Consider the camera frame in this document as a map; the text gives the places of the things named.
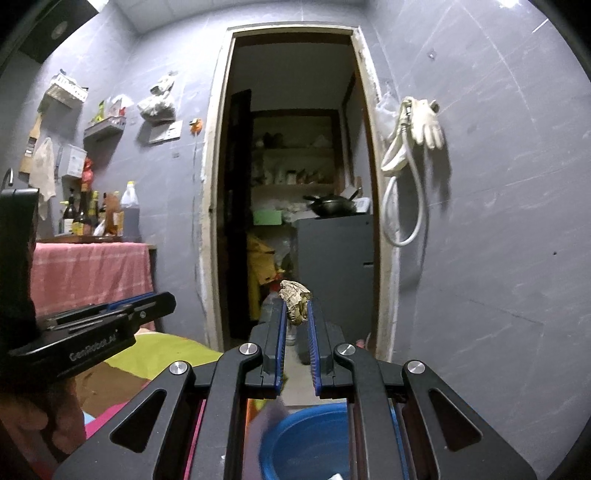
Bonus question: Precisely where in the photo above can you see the dark glass bottle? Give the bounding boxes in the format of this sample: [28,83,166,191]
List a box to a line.
[76,187,93,236]
[60,189,77,236]

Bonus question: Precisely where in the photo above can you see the white packet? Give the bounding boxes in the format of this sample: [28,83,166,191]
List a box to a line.
[108,95,134,118]

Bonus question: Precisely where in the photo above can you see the white hanging plastic bag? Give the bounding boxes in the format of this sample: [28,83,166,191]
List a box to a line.
[137,74,177,121]

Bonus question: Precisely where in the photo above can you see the person's left hand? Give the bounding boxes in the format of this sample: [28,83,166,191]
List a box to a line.
[0,383,86,467]

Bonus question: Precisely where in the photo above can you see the grey wall box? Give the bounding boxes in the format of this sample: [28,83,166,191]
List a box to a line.
[60,143,88,178]

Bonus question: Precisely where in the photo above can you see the brown paper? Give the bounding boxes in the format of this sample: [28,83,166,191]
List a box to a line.
[278,279,311,326]

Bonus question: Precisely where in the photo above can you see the pink tablecloth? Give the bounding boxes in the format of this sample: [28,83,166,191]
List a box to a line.
[30,242,153,330]

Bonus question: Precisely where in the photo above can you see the white door frame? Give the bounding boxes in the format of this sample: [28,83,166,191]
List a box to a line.
[201,25,400,363]

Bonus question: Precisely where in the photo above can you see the wooden shelf unit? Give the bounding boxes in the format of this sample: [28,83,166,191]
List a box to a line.
[252,108,340,199]

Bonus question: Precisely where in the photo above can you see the black overhead panel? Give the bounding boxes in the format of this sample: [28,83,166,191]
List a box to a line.
[18,0,98,63]

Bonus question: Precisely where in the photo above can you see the white hose on wall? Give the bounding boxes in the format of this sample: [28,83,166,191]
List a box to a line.
[381,97,430,247]

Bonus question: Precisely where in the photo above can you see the blue plastic basin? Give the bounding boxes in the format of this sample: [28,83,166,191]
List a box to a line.
[261,401,409,480]

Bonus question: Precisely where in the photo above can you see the white hanging cloth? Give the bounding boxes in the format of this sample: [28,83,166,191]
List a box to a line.
[30,137,57,220]

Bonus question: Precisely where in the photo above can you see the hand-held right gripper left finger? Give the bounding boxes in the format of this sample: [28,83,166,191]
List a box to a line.
[53,295,289,480]

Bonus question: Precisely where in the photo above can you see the white wall basket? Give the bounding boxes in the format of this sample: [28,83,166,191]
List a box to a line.
[46,74,89,109]

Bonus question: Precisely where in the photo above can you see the wooden brush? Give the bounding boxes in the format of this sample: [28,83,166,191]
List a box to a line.
[18,111,44,174]

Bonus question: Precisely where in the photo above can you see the black wok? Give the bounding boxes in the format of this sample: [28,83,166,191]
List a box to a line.
[303,187,363,219]

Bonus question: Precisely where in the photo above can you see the dark wooden door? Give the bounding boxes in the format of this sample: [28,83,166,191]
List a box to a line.
[229,90,253,340]

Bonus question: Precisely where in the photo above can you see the wooden tray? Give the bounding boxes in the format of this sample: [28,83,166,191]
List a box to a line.
[55,234,123,243]

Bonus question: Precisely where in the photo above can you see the brown jar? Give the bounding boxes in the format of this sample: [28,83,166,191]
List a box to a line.
[102,193,122,237]

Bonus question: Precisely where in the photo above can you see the white glove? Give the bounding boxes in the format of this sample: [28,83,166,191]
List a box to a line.
[409,97,445,149]

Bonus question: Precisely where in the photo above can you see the dark grey cabinet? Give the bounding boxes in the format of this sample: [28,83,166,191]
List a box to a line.
[295,215,375,365]

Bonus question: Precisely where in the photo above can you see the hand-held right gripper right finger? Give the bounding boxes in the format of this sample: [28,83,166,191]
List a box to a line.
[307,298,539,480]

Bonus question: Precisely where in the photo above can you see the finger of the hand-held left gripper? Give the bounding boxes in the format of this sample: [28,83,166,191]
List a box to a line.
[46,292,177,330]
[105,292,160,309]

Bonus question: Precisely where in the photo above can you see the row of shelf packets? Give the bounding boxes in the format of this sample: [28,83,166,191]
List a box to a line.
[264,167,334,185]

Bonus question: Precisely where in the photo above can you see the large oil bottle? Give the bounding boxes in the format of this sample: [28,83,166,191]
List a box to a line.
[119,181,141,243]

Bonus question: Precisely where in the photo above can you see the yellow bag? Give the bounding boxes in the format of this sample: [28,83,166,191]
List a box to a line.
[247,233,275,319]

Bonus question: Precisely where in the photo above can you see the clear hanging plastic bag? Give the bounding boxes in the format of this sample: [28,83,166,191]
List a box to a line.
[376,80,400,139]

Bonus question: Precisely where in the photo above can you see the grey wall shelf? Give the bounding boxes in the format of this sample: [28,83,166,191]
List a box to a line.
[83,115,127,141]

